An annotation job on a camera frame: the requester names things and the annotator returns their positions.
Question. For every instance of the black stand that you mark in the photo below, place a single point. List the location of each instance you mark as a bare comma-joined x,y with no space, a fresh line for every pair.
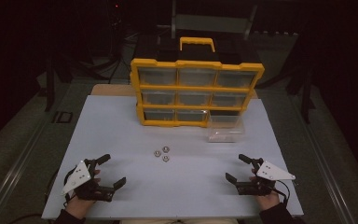
306,93
50,87

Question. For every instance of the black tripod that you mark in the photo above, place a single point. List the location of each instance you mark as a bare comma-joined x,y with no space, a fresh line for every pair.
116,40

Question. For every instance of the black rectangular floor frame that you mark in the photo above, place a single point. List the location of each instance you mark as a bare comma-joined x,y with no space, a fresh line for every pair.
62,117

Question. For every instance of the person's left hand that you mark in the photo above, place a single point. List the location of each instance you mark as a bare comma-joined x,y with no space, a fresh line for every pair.
80,207

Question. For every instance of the transparent plastic drawer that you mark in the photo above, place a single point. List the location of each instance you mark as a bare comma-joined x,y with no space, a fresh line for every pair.
225,132

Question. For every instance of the silver hex nut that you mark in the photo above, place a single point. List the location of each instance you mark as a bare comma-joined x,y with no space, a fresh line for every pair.
165,158
157,153
166,149

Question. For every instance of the person's right hand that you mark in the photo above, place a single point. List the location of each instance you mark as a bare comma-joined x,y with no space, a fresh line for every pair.
268,201

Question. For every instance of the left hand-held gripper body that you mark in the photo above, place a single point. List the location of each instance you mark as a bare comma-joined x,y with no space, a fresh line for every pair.
77,179

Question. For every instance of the grid of clear cabinet bins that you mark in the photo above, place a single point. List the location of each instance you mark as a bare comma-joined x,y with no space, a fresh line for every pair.
195,98

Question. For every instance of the yellow black drawer cabinet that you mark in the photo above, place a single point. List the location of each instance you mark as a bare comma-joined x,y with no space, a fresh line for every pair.
195,64

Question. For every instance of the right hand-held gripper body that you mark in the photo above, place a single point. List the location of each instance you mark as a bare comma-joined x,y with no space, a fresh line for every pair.
273,173

